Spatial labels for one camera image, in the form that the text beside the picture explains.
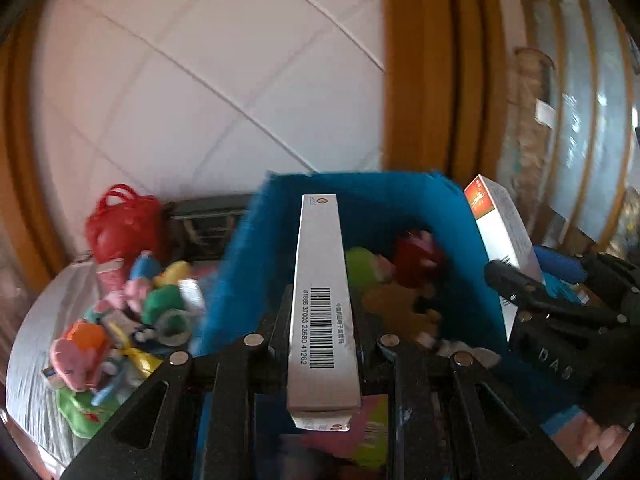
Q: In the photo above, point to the red plush toy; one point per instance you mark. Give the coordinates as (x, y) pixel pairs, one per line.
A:
(417, 260)

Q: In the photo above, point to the green plush toy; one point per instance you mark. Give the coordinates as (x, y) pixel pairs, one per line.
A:
(362, 267)

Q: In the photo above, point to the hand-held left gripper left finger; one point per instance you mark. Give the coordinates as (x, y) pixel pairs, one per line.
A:
(275, 345)

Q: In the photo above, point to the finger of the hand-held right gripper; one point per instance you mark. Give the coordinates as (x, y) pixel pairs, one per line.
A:
(557, 264)
(520, 287)

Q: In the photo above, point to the pile of small plush toys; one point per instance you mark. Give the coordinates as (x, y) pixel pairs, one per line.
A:
(125, 320)

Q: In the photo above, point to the wooden door frame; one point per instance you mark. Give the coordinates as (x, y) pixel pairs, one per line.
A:
(430, 60)

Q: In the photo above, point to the wooden glass cabinet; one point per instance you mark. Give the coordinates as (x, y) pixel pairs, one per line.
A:
(590, 110)

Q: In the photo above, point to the long white barcode box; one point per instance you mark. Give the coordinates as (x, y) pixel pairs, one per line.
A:
(322, 270)

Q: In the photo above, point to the pastel pad packet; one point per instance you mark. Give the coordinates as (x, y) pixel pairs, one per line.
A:
(374, 410)

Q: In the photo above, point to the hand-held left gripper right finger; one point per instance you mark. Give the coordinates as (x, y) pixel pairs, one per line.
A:
(371, 360)

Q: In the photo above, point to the blue felt storage bin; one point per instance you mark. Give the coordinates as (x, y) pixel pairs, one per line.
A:
(380, 210)

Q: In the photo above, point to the white box orange red label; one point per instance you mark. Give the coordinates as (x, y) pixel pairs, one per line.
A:
(505, 230)

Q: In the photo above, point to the person's right hand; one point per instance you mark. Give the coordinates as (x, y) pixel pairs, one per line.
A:
(602, 440)

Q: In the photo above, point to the red mesh bag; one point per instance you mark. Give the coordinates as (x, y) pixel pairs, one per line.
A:
(125, 225)

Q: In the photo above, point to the dark grey case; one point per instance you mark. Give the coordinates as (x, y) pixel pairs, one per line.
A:
(210, 220)

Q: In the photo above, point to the glass jar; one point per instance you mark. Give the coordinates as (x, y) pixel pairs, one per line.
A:
(527, 120)

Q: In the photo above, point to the brown plush toy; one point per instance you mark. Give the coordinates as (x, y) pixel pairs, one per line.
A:
(395, 310)

